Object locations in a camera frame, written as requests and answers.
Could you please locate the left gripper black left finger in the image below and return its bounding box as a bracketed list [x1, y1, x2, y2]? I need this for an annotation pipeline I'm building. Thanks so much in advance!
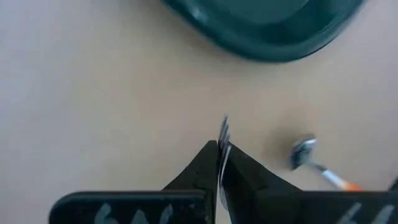
[49, 139, 220, 224]

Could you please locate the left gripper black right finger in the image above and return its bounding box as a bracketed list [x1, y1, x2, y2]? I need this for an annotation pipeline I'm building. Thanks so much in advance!
[221, 142, 398, 224]

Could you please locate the metal fork orange handle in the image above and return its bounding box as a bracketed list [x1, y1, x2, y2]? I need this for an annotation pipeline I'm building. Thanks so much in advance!
[217, 114, 233, 211]

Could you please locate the metal spoon orange handle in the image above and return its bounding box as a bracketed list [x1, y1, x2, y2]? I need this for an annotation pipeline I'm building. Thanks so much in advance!
[289, 134, 363, 192]

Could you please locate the dark green plastic tray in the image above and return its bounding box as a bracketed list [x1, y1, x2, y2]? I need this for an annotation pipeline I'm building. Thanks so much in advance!
[160, 0, 366, 63]

